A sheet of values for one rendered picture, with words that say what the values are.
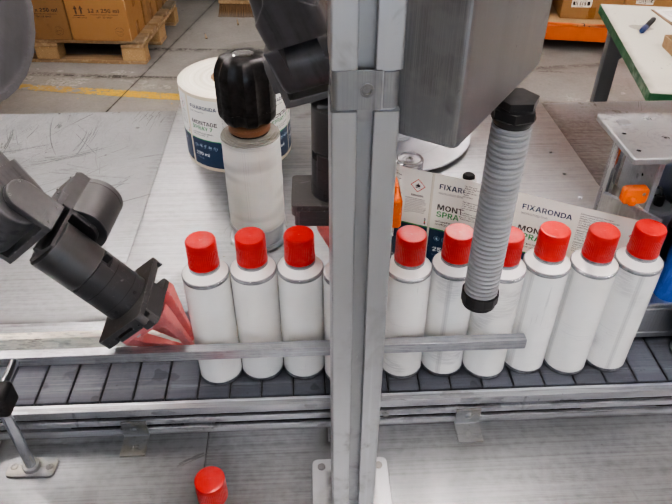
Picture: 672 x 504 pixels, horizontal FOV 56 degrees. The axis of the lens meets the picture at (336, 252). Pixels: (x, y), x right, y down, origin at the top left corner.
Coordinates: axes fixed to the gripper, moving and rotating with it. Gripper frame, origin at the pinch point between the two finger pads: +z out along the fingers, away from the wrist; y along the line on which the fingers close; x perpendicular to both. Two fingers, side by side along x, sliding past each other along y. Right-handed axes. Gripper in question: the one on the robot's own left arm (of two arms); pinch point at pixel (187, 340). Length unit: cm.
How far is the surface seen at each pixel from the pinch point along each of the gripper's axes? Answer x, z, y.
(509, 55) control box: -47, -13, -12
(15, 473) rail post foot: 21.7, -4.4, -10.3
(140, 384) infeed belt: 8.1, 0.3, -1.9
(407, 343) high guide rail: -22.1, 13.5, -4.8
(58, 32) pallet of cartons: 145, -20, 330
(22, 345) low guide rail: 18.5, -10.8, 3.2
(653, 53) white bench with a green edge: -84, 83, 121
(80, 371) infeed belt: 14.3, -4.5, 0.6
